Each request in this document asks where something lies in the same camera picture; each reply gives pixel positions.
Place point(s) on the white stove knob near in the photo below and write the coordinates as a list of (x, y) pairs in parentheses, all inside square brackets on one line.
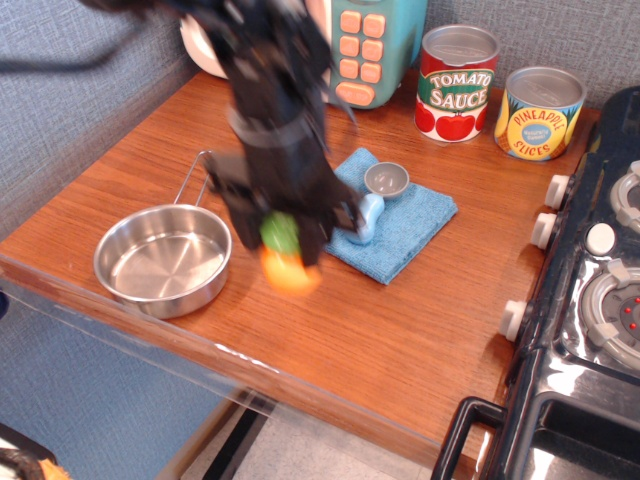
[(511, 319)]

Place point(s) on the tomato sauce can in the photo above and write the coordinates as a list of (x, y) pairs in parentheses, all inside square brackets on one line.
[(456, 76)]

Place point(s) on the blue folded cloth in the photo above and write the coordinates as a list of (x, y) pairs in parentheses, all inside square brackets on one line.
[(405, 227)]

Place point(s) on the black toy stove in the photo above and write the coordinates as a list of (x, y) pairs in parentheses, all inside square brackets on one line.
[(572, 405)]

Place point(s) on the white stove knob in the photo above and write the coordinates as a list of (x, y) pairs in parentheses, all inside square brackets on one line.
[(556, 191), (511, 319), (543, 229)]

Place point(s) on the white stove knob far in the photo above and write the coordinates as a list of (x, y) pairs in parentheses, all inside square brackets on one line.
[(556, 191)]

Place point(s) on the pineapple slices can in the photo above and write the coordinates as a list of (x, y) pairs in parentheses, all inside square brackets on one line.
[(539, 112)]

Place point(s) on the blue grey measuring scoop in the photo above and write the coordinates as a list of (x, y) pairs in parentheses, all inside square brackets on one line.
[(383, 181)]

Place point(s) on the orange toy carrot green top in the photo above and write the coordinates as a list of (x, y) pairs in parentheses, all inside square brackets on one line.
[(281, 256)]

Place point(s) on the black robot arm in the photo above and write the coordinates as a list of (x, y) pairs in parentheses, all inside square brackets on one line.
[(274, 56)]

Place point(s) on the teal toy microwave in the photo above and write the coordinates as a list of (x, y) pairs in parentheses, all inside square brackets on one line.
[(370, 50)]

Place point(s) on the stainless steel pan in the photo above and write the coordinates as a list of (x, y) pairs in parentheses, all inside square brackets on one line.
[(169, 260)]

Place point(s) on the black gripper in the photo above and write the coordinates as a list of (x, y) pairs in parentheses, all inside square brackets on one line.
[(282, 169)]

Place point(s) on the clear acrylic table guard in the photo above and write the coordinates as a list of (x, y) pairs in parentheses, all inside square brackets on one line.
[(108, 393)]

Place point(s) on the white stove knob middle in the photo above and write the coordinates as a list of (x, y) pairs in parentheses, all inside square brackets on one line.
[(543, 229)]

